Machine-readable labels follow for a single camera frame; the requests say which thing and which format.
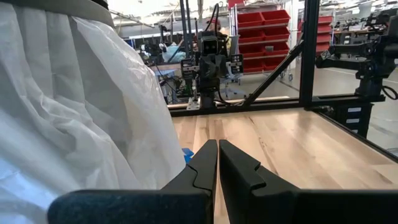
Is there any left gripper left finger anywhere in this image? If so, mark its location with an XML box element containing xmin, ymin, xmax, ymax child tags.
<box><xmin>47</xmin><ymin>139</ymin><xmax>218</xmax><ymax>224</ymax></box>

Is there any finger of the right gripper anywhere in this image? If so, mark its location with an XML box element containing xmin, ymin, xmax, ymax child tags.
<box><xmin>229</xmin><ymin>54</ymin><xmax>244</xmax><ymax>75</ymax></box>
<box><xmin>180</xmin><ymin>58</ymin><xmax>200</xmax><ymax>79</ymax></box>

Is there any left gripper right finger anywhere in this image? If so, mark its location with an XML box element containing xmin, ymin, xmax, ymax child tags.
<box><xmin>219</xmin><ymin>139</ymin><xmax>398</xmax><ymax>224</ymax></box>

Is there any white plastic trash bag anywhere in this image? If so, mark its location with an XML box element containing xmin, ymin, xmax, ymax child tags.
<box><xmin>0</xmin><ymin>1</ymin><xmax>187</xmax><ymax>224</ymax></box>

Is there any dark brown bin lid frame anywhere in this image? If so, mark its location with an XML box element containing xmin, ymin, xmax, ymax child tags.
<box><xmin>0</xmin><ymin>0</ymin><xmax>116</xmax><ymax>29</ymax></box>

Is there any light blue cloth bundle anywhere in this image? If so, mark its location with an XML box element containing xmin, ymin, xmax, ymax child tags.
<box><xmin>161</xmin><ymin>43</ymin><xmax>187</xmax><ymax>63</ymax></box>

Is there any person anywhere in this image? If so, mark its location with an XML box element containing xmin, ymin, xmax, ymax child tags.
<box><xmin>205</xmin><ymin>17</ymin><xmax>233</xmax><ymax>52</ymax></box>

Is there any red storage bin rack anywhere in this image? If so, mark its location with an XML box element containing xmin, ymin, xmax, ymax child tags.
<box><xmin>316</xmin><ymin>14</ymin><xmax>334</xmax><ymax>54</ymax></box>
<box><xmin>228</xmin><ymin>0</ymin><xmax>292</xmax><ymax>75</ymax></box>

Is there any blue glove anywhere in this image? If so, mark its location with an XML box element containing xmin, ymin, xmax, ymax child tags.
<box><xmin>182</xmin><ymin>147</ymin><xmax>195</xmax><ymax>164</ymax></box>

